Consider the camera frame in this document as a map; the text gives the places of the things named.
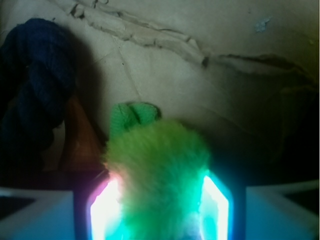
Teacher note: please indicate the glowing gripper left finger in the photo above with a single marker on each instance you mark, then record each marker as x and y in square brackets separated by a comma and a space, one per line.
[49, 205]

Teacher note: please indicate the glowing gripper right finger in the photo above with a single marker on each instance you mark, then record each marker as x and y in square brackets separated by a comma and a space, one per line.
[272, 212]

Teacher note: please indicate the green plush animal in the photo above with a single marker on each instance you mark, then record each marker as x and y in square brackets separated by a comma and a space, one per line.
[161, 166]

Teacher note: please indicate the brown wooden stick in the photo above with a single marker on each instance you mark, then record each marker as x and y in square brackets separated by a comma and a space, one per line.
[82, 149]

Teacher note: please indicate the brown paper bag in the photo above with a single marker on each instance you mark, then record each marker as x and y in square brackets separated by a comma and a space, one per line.
[243, 72]

